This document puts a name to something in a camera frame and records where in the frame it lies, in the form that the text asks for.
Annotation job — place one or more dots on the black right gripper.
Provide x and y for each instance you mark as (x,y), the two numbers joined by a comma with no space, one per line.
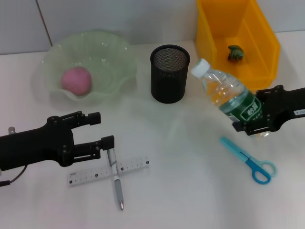
(286,105)

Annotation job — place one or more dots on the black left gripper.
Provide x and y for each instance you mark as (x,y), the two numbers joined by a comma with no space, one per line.
(35,148)

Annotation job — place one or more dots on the clear green-label water bottle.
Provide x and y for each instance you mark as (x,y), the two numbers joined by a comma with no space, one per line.
(221,88)

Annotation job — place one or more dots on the pink peach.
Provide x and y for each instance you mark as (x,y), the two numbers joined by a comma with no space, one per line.
(76,81)

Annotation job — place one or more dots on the transparent plastic ruler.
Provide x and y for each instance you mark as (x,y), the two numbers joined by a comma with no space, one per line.
(133,164)

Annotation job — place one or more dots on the blue scissors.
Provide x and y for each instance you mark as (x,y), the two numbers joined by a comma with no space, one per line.
(250,162)

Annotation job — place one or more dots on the silver ballpoint pen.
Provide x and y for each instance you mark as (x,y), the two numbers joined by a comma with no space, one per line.
(118,188)

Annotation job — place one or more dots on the green glass fruit bowl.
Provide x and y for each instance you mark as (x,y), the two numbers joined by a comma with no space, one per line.
(107,62)

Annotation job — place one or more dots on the black mesh pen holder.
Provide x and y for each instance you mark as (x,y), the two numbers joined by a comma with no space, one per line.
(169,83)

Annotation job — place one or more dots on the yellow plastic bin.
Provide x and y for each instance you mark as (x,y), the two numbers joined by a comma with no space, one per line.
(262,59)

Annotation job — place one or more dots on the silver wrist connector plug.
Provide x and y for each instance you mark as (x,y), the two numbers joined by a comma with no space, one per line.
(12,130)

